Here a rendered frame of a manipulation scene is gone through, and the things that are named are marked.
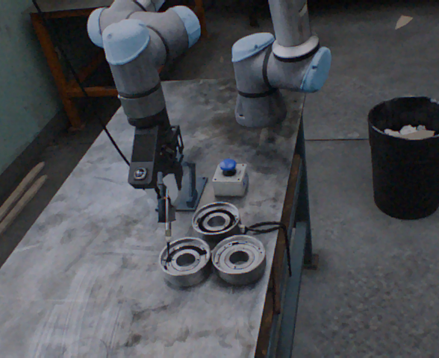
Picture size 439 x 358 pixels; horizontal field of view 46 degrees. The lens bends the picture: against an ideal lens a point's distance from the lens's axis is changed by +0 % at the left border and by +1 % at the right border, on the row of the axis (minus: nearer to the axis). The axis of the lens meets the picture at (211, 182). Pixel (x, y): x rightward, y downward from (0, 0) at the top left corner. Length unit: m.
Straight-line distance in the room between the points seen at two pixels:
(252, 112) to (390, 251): 0.99
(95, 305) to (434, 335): 1.24
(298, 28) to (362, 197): 1.32
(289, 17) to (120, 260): 0.67
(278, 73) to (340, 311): 0.98
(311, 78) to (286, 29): 0.14
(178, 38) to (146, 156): 0.21
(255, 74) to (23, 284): 0.76
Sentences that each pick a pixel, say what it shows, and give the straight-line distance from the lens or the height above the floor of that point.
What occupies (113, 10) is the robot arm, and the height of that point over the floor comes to 1.27.
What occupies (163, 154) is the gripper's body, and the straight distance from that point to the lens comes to 0.94.
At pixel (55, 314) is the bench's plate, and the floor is 0.80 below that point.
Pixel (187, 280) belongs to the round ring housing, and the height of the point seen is 0.83.
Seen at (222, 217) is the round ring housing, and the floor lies 0.83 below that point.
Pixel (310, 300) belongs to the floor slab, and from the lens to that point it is 2.03.
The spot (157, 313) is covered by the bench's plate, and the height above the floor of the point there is 0.80.
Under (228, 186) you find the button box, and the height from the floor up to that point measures 0.83.
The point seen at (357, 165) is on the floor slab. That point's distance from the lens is 2.66.
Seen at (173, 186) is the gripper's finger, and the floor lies 0.98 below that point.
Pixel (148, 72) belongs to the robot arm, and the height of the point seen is 1.21.
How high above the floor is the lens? 1.55
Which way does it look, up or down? 36 degrees down
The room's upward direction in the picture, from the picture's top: 12 degrees counter-clockwise
